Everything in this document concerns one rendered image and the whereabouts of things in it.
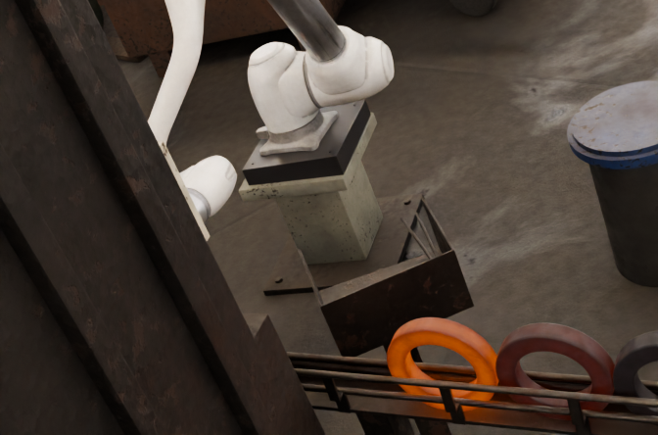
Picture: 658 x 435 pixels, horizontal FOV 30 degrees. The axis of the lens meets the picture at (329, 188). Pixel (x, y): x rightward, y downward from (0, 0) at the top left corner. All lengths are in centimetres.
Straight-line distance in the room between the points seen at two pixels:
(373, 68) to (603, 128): 62
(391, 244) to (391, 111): 79
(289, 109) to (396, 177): 66
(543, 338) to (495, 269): 144
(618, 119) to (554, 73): 114
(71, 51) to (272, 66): 170
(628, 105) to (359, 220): 88
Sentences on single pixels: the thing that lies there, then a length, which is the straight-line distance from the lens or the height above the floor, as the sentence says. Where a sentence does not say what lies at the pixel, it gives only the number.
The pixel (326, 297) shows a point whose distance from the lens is 242.
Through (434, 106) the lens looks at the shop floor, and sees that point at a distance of 413.
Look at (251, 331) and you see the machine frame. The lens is 198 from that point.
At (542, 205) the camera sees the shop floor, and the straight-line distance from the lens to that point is 351.
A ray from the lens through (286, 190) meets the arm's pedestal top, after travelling 333.
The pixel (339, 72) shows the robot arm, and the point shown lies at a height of 62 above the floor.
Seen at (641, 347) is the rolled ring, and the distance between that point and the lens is 187.
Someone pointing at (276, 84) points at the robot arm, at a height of 61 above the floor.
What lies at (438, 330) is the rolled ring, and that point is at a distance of 195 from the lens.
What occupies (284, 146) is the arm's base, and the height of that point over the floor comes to 42.
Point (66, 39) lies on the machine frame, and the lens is 158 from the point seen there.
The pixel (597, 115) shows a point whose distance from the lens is 302.
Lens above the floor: 203
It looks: 31 degrees down
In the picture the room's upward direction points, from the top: 22 degrees counter-clockwise
